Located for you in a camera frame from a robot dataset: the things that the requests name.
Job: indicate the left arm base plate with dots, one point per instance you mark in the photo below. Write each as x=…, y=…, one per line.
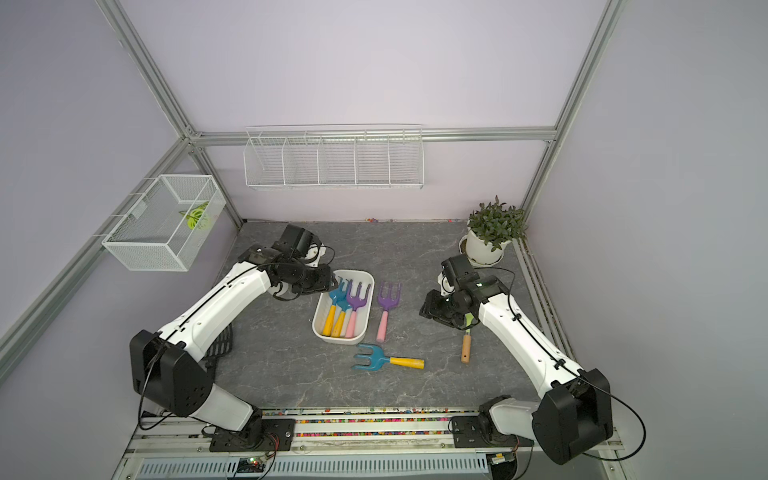
x=261, y=435

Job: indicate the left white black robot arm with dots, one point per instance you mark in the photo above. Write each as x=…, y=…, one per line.
x=166, y=365

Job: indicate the teal rake yellow handle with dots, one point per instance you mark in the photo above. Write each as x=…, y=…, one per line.
x=342, y=307
x=337, y=297

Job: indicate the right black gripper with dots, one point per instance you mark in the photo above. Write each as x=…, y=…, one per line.
x=431, y=302

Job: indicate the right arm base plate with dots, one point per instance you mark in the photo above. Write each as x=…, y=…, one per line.
x=478, y=432

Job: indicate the large potted plant white pot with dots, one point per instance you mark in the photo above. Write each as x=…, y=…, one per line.
x=491, y=227

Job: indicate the white storage box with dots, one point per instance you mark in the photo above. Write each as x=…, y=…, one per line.
x=324, y=304

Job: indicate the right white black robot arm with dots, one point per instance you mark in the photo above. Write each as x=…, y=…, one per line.
x=573, y=412

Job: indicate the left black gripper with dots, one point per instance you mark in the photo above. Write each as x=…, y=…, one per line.
x=324, y=281

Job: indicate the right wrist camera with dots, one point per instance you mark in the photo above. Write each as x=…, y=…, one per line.
x=445, y=287

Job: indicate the white mesh wall basket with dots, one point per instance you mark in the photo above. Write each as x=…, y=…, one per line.
x=152, y=235

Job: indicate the white vented cable duct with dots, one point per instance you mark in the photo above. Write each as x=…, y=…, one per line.
x=331, y=467

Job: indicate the green leaf in basket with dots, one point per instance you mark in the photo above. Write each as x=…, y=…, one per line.
x=197, y=218

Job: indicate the white wire wall shelf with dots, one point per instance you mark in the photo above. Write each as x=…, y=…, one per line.
x=334, y=156

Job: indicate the teal fork yellow handle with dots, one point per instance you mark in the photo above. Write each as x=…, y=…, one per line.
x=374, y=359

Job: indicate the purple rake pink handle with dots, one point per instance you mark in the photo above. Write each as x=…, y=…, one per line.
x=388, y=299
x=355, y=301

